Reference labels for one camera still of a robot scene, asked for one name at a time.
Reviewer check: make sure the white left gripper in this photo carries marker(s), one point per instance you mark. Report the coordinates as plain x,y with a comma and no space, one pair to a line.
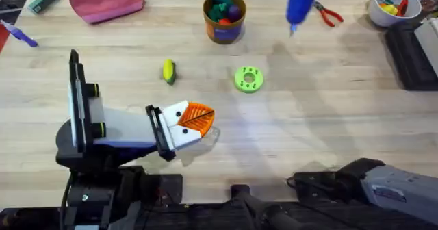
126,129

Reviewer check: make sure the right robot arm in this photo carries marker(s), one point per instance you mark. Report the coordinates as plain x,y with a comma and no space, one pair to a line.
397,189

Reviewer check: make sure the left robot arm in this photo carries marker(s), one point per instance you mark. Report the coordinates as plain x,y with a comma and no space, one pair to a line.
89,162

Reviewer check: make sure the blue electric screwdriver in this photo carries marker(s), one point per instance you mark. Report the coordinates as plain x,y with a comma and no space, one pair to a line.
301,2

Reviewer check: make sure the yellow green corn toy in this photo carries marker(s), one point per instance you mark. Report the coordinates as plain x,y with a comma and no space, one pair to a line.
168,71

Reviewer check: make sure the green disc with holes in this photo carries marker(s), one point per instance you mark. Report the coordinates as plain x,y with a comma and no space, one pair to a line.
241,81

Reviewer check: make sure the black upright wrist plate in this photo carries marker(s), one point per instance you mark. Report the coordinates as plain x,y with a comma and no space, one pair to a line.
77,100

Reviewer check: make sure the brown tub with toys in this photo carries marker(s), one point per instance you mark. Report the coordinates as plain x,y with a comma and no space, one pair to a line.
224,28

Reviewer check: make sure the pink zip pouch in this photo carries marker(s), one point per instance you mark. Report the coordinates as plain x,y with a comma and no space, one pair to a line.
106,2

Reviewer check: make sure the purple pen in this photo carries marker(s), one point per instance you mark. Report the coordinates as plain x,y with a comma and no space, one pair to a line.
20,35

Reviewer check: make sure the green white tube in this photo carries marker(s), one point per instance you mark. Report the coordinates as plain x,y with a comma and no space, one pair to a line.
42,2

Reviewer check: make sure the red sheet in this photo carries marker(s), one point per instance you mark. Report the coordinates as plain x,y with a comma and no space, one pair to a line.
2,38

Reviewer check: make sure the white bowl with small items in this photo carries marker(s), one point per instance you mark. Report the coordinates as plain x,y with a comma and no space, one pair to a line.
383,16

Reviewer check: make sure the black flat box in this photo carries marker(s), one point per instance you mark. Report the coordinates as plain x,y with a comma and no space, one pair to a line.
405,59

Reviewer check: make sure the black rail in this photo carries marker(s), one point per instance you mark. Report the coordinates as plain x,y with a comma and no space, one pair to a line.
212,216

